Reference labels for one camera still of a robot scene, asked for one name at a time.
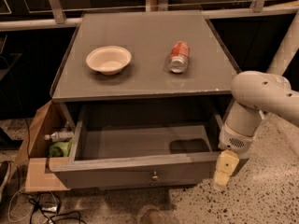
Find metal railing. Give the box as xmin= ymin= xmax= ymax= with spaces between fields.
xmin=0 ymin=0 xmax=298 ymax=31

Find white paper bowl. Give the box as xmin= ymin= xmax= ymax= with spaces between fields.
xmin=86 ymin=46 xmax=132 ymax=76

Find clear plastic bottle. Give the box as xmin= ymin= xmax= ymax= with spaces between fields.
xmin=44 ymin=131 xmax=74 ymax=142

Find grey drawer cabinet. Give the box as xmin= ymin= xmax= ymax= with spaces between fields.
xmin=49 ymin=9 xmax=249 ymax=191

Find black cable bundle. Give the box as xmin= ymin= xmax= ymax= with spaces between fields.
xmin=26 ymin=193 xmax=88 ymax=224

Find grey top drawer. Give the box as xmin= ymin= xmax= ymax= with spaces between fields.
xmin=50 ymin=105 xmax=222 ymax=189

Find white cable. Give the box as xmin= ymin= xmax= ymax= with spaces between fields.
xmin=7 ymin=187 xmax=60 ymax=224

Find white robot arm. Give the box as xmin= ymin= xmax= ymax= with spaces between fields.
xmin=213 ymin=14 xmax=299 ymax=189

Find red soda can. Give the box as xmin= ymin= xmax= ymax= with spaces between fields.
xmin=168 ymin=41 xmax=190 ymax=74

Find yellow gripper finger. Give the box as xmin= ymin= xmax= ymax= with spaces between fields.
xmin=213 ymin=150 xmax=239 ymax=187

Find brown cardboard box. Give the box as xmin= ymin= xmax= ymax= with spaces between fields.
xmin=13 ymin=101 xmax=68 ymax=192

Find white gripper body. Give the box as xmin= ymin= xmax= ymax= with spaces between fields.
xmin=218 ymin=123 xmax=256 ymax=155

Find green plastic bag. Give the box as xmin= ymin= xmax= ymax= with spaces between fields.
xmin=49 ymin=139 xmax=73 ymax=157

